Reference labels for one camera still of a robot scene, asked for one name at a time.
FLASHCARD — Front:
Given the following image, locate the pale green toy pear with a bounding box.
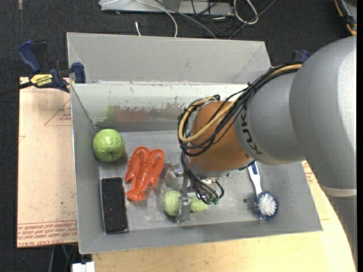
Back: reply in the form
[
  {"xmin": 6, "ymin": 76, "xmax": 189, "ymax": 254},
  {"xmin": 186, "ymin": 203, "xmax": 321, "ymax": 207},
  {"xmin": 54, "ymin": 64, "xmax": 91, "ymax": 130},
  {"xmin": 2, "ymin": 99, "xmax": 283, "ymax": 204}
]
[{"xmin": 162, "ymin": 190, "xmax": 209, "ymax": 218}]

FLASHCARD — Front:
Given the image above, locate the white and blue brush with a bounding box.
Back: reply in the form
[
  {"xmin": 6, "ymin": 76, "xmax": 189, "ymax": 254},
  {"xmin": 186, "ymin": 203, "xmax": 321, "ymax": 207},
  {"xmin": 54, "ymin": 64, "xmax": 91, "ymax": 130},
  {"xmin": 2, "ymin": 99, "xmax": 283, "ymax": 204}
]
[{"xmin": 247, "ymin": 160, "xmax": 279, "ymax": 220}]

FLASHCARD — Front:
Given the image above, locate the orange toy lobster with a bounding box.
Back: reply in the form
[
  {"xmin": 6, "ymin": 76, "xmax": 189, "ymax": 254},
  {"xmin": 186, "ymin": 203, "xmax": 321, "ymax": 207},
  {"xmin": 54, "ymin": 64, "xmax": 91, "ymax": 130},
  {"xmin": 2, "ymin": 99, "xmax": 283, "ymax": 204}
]
[{"xmin": 124, "ymin": 146, "xmax": 166, "ymax": 202}]

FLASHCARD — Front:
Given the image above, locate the green toy apple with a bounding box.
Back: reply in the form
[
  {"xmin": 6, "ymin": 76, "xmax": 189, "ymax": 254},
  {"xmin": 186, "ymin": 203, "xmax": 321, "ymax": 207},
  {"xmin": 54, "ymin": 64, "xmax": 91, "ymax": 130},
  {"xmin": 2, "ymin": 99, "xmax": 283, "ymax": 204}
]
[{"xmin": 91, "ymin": 127, "xmax": 126, "ymax": 163}]

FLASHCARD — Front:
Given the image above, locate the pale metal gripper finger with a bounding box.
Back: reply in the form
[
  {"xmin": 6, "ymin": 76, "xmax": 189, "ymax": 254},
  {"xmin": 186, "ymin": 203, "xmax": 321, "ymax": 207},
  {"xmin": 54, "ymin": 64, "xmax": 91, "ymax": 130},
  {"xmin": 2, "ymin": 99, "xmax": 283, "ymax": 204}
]
[
  {"xmin": 164, "ymin": 164, "xmax": 184, "ymax": 188},
  {"xmin": 177, "ymin": 195, "xmax": 192, "ymax": 224}
]

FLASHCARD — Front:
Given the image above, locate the dark green flat block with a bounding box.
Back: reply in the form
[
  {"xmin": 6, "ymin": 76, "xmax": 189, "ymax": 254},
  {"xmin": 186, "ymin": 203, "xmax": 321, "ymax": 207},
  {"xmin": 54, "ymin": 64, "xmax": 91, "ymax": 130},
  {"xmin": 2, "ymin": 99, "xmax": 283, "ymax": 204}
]
[{"xmin": 100, "ymin": 176, "xmax": 130, "ymax": 234}]

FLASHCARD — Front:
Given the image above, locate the brown cardboard board red print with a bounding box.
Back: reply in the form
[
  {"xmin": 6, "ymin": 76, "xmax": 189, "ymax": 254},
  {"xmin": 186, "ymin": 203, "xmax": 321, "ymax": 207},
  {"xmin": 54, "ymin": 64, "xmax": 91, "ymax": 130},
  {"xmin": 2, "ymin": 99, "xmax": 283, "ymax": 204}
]
[{"xmin": 16, "ymin": 76, "xmax": 79, "ymax": 249}]

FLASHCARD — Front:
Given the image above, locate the grey metal bin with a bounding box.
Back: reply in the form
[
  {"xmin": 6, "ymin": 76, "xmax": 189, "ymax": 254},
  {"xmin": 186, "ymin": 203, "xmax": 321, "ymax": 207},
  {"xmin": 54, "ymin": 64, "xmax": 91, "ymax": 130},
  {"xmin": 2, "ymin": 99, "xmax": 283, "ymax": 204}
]
[{"xmin": 66, "ymin": 32, "xmax": 323, "ymax": 255}]

